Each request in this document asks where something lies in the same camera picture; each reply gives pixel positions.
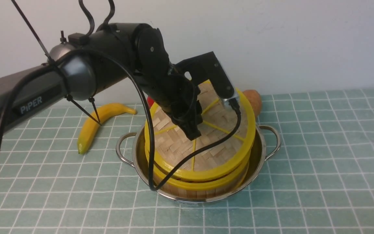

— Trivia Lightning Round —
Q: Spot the brown potato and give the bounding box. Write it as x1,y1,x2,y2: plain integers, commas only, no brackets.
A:
243,89,262,118

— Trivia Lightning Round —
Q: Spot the woven bamboo steamer lid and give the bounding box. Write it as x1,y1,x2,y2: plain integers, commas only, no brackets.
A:
150,81,256,184

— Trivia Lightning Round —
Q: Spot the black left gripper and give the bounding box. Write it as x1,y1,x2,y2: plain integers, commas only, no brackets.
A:
135,63,204,141

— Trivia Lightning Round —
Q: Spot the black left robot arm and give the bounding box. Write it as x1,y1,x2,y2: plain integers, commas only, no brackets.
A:
0,23,214,140

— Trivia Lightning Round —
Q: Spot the red bell pepper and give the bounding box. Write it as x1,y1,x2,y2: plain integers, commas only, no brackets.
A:
147,96,155,108

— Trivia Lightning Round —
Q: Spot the black left camera cable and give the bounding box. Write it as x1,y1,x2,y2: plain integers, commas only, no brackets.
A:
0,47,242,234

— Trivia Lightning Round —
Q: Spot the bamboo steamer basket yellow rim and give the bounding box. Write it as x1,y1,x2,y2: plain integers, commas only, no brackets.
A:
160,157,249,199

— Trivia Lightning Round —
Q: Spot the yellow banana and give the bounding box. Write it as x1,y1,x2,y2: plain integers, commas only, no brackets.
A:
77,103,137,155

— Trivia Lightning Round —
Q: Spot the green checkered tablecloth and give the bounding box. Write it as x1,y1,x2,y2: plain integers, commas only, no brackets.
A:
0,89,374,234

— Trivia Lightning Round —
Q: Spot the stainless steel pot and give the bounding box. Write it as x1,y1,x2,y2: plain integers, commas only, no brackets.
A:
115,125,281,205

